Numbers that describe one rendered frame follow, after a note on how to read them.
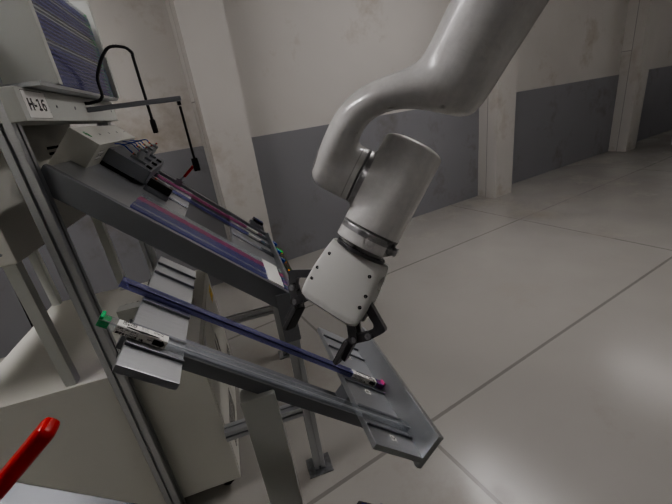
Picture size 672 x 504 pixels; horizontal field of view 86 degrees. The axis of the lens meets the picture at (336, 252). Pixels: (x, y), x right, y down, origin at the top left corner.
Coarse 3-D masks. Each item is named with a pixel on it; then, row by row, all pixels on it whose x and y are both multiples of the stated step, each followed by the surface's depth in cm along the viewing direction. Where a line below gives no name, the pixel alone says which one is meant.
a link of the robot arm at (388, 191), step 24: (384, 144) 48; (408, 144) 46; (384, 168) 47; (408, 168) 46; (432, 168) 47; (360, 192) 47; (384, 192) 47; (408, 192) 47; (360, 216) 48; (384, 216) 47; (408, 216) 49
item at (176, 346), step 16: (112, 320) 42; (176, 352) 45; (192, 352) 46; (208, 352) 48; (224, 368) 48; (240, 368) 49; (256, 368) 51; (272, 384) 51; (288, 384) 52; (320, 400) 55; (336, 400) 56; (368, 416) 59; (384, 416) 60
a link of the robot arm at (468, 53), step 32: (480, 0) 35; (512, 0) 34; (544, 0) 35; (448, 32) 38; (480, 32) 36; (512, 32) 36; (416, 64) 41; (448, 64) 38; (480, 64) 37; (352, 96) 44; (384, 96) 41; (416, 96) 40; (448, 96) 40; (480, 96) 40; (352, 128) 44; (320, 160) 47; (352, 160) 47
